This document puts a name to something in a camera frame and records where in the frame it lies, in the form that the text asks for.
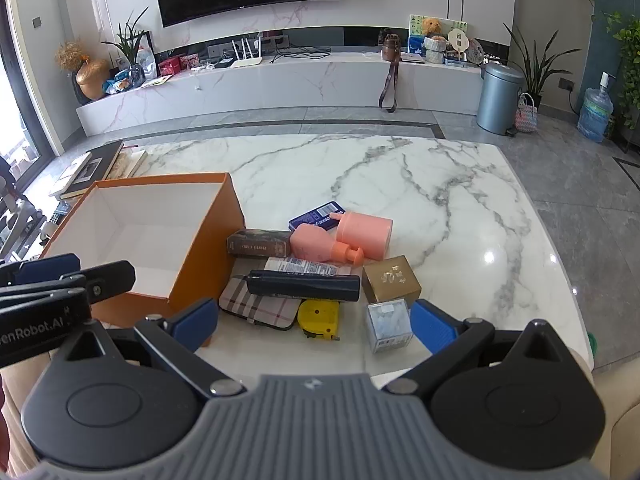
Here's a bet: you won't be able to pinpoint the photo cover book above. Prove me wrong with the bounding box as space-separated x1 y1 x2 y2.
48 152 106 197

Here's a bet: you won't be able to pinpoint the white tube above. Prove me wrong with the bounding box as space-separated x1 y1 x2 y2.
264 256 353 278

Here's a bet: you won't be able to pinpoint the long leaf potted plant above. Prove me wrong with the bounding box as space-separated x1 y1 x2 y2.
502 22 583 106

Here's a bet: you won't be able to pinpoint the yellow tape measure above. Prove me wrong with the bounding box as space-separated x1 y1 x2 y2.
298 299 341 341

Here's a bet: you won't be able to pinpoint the blue tin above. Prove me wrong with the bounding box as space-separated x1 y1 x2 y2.
288 202 346 233

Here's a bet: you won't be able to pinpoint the white ceramic pot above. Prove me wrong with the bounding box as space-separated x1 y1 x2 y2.
420 35 448 65

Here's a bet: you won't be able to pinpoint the snack packets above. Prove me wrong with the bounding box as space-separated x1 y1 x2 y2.
102 72 133 96

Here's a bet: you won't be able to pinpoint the white plastic bag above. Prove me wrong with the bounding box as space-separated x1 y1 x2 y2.
135 30 157 81

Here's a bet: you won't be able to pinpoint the dried flowers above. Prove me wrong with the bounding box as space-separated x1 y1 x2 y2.
55 40 91 71

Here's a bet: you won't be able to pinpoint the gold box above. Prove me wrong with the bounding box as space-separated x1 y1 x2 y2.
361 255 422 305

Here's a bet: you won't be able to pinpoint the beige book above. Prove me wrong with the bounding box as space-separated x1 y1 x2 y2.
102 146 151 181

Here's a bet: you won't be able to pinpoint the round white fan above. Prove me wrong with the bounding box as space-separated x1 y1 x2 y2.
446 29 470 61

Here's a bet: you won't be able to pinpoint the dark brown box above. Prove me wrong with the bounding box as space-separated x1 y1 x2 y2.
226 229 293 259

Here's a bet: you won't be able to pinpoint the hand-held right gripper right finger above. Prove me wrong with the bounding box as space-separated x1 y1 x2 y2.
382 299 581 396

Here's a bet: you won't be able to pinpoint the cream sofa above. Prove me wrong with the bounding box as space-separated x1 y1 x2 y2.
575 350 640 480

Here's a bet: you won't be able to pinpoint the clear cube box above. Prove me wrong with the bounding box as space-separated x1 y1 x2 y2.
366 298 415 354

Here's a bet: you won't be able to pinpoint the white router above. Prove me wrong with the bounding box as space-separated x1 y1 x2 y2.
231 35 264 68

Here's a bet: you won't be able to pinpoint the blue water jug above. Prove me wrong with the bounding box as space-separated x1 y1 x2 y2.
576 72 615 143

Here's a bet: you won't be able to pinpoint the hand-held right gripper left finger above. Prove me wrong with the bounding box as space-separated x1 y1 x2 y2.
50 297 247 397

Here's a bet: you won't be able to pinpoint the grey chair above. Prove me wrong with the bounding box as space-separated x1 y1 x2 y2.
0 195 48 261

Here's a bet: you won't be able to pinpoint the orange cardboard box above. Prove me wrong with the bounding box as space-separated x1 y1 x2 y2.
37 172 247 348

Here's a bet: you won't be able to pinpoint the black case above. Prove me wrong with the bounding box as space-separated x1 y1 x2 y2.
246 269 362 303

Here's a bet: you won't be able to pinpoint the woven basket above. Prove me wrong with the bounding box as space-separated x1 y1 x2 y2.
515 92 540 133

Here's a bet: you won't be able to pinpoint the black cables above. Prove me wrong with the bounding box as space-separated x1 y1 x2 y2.
270 42 332 65

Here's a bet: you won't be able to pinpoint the green leafy plant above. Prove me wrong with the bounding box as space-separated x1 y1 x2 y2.
612 15 640 131

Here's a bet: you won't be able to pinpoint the grey trash can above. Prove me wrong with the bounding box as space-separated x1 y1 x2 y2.
475 61 526 136

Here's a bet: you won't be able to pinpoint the white marble television cabinet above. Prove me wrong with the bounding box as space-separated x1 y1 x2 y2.
75 25 506 136

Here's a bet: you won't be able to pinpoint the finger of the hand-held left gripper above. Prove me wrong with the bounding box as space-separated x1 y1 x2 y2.
0 254 82 287
0 260 137 311

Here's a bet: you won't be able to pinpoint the plaid wallet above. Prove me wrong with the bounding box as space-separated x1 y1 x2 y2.
218 274 299 332

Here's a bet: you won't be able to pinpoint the pink pump bottle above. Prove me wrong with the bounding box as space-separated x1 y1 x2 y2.
290 223 368 267

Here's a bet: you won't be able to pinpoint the framed picture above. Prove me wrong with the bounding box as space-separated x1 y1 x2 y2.
407 14 468 56

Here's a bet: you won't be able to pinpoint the gold vase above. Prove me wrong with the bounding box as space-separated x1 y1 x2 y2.
75 57 112 101

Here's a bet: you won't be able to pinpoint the black hardcover book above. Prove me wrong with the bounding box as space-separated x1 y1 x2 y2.
60 140 126 200

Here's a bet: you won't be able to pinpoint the green plant in glass vase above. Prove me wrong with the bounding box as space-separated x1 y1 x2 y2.
100 7 151 86

